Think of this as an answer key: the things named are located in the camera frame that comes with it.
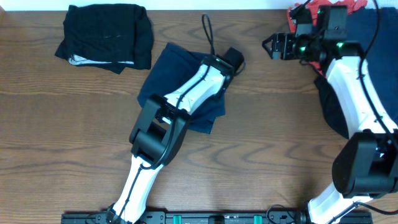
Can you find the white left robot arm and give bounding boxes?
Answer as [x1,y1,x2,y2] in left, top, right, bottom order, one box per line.
[106,55,245,223]

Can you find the folded black garment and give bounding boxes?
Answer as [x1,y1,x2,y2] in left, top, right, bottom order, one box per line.
[55,4,154,74]

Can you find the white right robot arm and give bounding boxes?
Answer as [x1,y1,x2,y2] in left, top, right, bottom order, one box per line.
[262,31,397,223]

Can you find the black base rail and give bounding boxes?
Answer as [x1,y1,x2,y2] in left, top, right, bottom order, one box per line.
[61,204,311,224]

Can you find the navy blue shorts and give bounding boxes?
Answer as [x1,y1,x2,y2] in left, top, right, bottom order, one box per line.
[137,43,226,134]

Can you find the black garment under pile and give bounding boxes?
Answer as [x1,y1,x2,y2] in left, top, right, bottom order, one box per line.
[314,76,349,139]

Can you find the red orange garment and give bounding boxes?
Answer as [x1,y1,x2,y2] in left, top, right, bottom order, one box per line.
[286,0,368,75]

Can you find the navy blue garment pile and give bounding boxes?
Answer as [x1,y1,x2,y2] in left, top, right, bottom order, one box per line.
[346,7,397,122]

